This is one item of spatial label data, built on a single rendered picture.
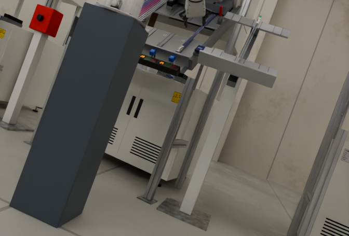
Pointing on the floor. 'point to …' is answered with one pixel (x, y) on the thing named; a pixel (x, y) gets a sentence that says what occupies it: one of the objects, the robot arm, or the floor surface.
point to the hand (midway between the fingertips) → (194, 24)
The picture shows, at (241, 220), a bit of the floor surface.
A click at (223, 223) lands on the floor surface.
